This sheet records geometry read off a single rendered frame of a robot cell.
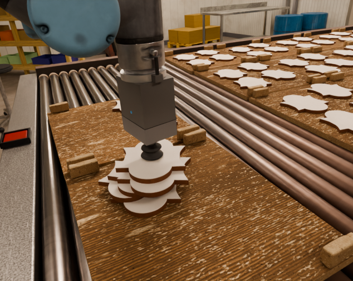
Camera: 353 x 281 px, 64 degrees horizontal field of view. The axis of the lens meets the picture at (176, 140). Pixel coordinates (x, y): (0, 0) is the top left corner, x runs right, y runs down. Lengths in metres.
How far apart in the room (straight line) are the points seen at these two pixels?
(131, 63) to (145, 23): 0.06
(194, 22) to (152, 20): 7.27
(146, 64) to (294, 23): 5.60
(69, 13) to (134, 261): 0.32
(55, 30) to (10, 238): 0.39
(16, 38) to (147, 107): 5.46
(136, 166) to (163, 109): 0.12
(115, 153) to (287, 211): 0.39
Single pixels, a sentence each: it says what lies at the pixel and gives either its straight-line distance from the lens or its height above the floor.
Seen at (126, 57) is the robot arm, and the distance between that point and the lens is 0.44.
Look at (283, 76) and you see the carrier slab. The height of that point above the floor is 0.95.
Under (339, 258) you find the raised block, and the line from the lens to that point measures 0.45.
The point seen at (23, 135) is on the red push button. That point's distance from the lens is 0.91.
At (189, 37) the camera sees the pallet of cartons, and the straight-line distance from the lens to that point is 7.06.
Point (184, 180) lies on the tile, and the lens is 0.49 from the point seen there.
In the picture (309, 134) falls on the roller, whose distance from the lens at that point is 0.82.
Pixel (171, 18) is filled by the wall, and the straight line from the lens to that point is 8.10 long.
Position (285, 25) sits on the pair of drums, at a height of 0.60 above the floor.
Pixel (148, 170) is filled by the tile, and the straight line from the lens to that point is 0.50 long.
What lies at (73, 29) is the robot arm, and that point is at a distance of 0.27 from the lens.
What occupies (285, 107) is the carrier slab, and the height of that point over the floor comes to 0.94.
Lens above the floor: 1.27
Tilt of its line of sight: 28 degrees down
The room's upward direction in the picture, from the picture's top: 3 degrees counter-clockwise
